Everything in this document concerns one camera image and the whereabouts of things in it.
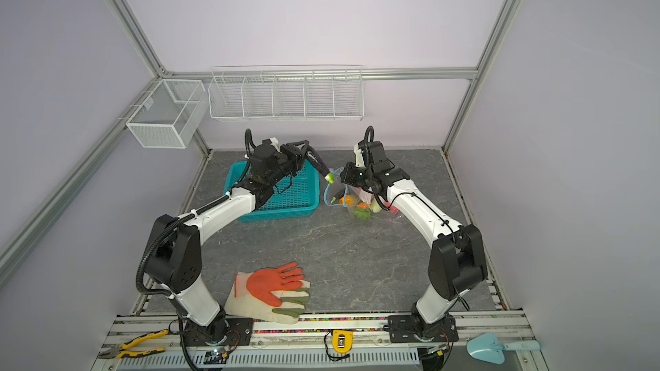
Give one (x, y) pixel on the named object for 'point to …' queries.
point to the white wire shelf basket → (287, 93)
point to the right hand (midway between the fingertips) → (340, 174)
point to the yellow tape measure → (342, 341)
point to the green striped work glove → (292, 305)
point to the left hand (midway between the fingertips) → (313, 146)
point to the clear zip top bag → (362, 203)
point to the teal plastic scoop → (485, 346)
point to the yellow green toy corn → (348, 200)
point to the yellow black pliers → (125, 350)
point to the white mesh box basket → (173, 115)
